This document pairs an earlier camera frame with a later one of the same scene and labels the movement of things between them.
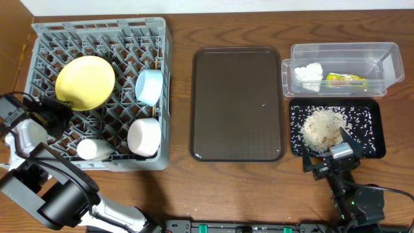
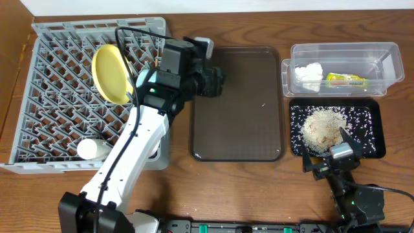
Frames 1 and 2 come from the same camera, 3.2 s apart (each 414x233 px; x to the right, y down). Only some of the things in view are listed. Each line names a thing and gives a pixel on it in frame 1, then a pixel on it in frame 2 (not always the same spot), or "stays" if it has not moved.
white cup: x=93 y=149 stays
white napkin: x=310 y=76 stays
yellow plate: x=87 y=81 -> x=110 y=74
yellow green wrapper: x=334 y=80 stays
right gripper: x=328 y=166 stays
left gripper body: x=52 y=113 -> x=211 y=81
